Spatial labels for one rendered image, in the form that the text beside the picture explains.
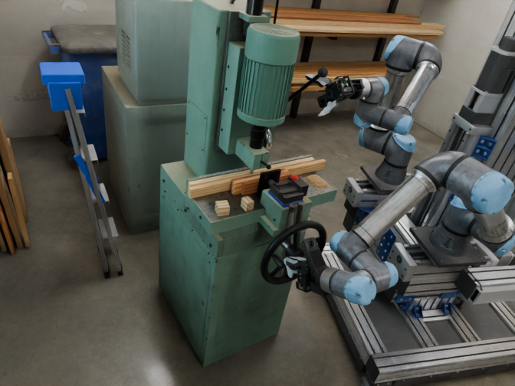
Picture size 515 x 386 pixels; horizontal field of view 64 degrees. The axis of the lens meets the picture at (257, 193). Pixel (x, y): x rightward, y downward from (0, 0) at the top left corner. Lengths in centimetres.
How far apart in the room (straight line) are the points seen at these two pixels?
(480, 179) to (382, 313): 120
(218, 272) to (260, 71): 77
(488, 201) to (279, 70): 73
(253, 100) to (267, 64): 13
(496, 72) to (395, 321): 125
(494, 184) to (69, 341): 191
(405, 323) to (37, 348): 179
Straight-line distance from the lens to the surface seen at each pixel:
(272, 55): 136
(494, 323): 260
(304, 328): 236
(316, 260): 125
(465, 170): 129
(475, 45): 497
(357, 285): 112
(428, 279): 184
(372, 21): 427
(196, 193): 154
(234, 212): 150
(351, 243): 127
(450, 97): 511
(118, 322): 230
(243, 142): 160
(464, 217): 170
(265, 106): 142
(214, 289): 171
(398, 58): 194
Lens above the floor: 180
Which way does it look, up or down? 34 degrees down
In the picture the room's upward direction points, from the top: 10 degrees clockwise
